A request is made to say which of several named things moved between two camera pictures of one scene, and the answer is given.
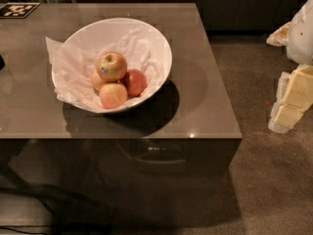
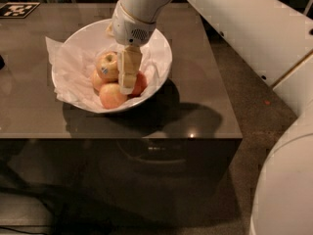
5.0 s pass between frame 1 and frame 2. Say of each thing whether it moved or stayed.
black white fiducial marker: stayed
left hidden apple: stayed
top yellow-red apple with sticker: stayed
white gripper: moved
